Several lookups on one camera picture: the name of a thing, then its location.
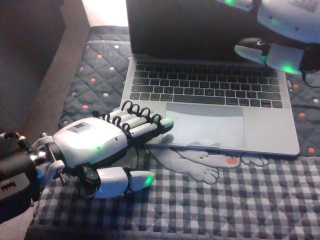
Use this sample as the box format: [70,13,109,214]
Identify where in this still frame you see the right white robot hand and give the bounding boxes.
[216,0,320,75]

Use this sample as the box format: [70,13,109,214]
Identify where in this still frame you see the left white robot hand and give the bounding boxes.
[51,100,175,200]

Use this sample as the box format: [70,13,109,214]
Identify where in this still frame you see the silver laptop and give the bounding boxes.
[119,0,300,157]

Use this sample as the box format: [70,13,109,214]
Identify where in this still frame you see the grey quilt with bear print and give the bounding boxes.
[24,24,320,240]

